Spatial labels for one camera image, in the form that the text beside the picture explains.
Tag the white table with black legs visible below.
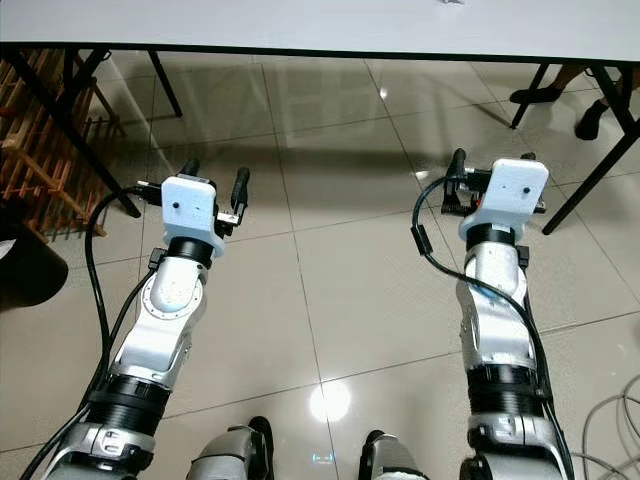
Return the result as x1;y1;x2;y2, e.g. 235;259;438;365
0;0;640;236

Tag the wooden slatted rack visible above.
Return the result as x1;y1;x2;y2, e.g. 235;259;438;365
0;48;126;236

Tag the person's bare leg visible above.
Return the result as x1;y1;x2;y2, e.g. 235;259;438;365
550;64;601;97

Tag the person's black shoe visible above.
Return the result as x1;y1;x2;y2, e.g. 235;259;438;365
575;98;611;141
509;86;568;106

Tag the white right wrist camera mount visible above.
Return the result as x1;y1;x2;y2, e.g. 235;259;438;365
458;158;551;246

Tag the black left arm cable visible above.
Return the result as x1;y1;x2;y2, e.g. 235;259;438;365
50;185;166;480

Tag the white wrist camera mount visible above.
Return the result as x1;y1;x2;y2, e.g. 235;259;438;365
458;158;551;246
160;173;223;249

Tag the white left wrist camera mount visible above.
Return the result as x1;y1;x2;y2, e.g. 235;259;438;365
160;173;223;249

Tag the robot right leg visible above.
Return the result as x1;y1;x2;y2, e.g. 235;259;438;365
360;430;431;480

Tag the black round rubbish bin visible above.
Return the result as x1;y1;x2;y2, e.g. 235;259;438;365
0;215;69;309

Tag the white floor cable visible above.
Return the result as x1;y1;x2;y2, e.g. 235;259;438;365
575;390;640;480

